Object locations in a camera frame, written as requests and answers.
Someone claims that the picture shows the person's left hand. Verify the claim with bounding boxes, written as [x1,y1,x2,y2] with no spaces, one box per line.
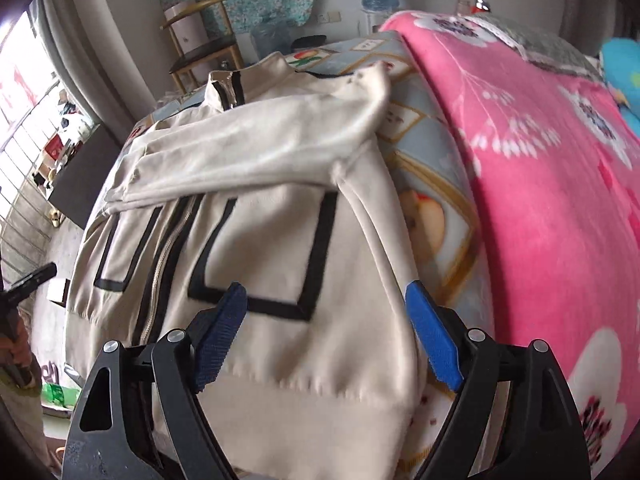
[1,311,36,388]

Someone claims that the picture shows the wooden chair with black seat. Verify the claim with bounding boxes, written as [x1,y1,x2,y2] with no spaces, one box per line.
[160,0,245,94]

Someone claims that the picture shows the fruit pattern table cloth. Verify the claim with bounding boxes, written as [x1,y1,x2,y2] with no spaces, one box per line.
[119,29,497,480]

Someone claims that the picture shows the empty clear water jug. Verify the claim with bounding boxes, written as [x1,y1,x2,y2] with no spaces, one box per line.
[250,20,292,58]

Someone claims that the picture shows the blue pillow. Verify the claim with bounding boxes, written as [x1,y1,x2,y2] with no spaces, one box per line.
[600,38,640,136]

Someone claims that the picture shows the dark grey cabinet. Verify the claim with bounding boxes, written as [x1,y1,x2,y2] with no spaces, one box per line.
[48,125,122,229]

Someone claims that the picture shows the cream jacket with black trim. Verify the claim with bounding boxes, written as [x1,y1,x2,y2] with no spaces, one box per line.
[66,53,425,479]

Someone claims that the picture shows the pink floral blanket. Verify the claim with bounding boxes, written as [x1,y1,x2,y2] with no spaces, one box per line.
[385,11,639,477]

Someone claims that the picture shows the grey lace cloth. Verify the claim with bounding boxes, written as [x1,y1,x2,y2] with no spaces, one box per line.
[466,12,603,82]

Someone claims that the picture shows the green plastic bottle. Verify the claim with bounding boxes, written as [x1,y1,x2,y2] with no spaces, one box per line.
[41,382,80,408]

